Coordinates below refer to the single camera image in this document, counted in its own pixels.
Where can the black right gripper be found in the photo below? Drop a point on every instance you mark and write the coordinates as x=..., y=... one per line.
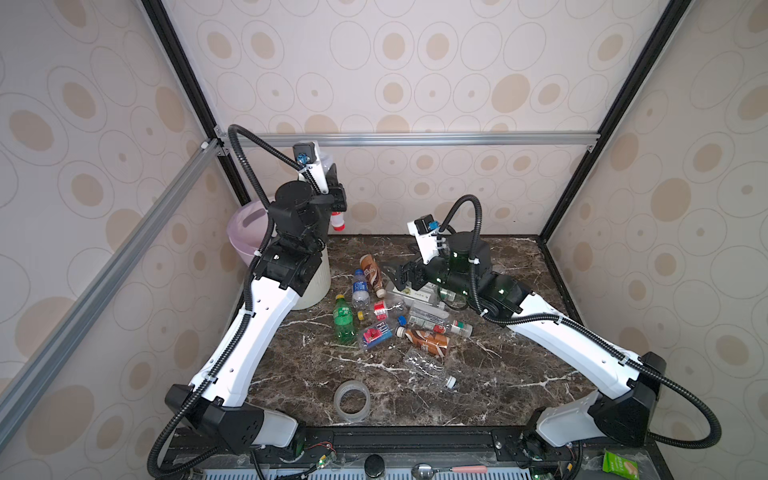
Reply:
x=401, y=274

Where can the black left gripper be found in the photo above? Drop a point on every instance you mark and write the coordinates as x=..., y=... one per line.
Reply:
x=336, y=191

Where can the frosted bottle kiwi label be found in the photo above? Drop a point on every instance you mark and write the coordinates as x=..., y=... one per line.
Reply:
x=410, y=296

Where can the clear bottle red cap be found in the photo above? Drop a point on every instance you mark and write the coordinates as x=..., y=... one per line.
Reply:
x=336, y=190

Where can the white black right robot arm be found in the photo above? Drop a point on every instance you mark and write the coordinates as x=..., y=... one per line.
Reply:
x=627, y=385

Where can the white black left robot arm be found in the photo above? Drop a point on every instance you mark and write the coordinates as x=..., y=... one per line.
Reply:
x=290, y=254

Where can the pink bin liner bag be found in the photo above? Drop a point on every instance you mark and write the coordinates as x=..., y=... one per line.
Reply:
x=246, y=229

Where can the white plastic waste bin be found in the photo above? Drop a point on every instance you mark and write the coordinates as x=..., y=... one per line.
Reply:
x=318, y=287

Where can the clear bottle red label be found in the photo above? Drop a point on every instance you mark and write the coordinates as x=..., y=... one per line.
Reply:
x=381, y=310

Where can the clear flat bottle middle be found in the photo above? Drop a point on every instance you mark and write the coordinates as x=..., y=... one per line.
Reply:
x=428, y=311

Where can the blue label water bottle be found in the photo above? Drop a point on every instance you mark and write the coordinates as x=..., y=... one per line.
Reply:
x=360, y=290

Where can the crushed bottle pink label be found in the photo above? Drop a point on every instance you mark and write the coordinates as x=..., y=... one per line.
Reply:
x=375, y=335

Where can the green plastic soda bottle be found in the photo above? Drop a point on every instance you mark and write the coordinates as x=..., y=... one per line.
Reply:
x=344, y=323

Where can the clear bottle green cap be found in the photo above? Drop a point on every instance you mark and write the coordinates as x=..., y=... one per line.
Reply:
x=440, y=325

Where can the brown Nescafe bottle front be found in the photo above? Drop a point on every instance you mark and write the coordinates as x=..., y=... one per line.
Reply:
x=435, y=344

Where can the crushed clear bottle white cap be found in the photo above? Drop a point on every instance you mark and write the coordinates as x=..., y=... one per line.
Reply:
x=428, y=370

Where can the clear tape roll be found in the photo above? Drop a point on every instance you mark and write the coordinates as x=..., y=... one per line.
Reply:
x=352, y=401

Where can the black round knob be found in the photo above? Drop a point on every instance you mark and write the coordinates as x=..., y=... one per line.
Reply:
x=374, y=467

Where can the green snack packet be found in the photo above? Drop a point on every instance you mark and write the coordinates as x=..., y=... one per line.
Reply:
x=620, y=466

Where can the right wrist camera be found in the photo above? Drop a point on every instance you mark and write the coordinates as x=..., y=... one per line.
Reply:
x=425, y=230

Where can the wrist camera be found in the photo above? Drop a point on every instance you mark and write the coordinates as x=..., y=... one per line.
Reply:
x=314, y=165
x=425, y=230

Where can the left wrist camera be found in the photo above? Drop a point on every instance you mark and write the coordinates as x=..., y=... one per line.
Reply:
x=314, y=165

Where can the aluminium frame bar back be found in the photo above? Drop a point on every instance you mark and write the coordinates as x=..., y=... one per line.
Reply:
x=436, y=139

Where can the aluminium frame bar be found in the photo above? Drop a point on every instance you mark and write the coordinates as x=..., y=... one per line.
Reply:
x=23, y=394
x=436, y=139

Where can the metal spoon red handle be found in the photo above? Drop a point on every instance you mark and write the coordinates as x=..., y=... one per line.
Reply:
x=425, y=471

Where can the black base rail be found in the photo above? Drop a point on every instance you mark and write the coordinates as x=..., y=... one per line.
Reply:
x=339, y=453

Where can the black frame post left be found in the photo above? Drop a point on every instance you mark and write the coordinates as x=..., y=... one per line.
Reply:
x=160, y=22

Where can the black frame post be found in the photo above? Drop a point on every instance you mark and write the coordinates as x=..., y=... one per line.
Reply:
x=650, y=53
x=160, y=22

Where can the aluminium frame bar left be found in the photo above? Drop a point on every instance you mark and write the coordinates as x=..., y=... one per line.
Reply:
x=23, y=394

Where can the black frame post right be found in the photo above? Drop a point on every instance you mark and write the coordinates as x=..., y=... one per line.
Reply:
x=650, y=53

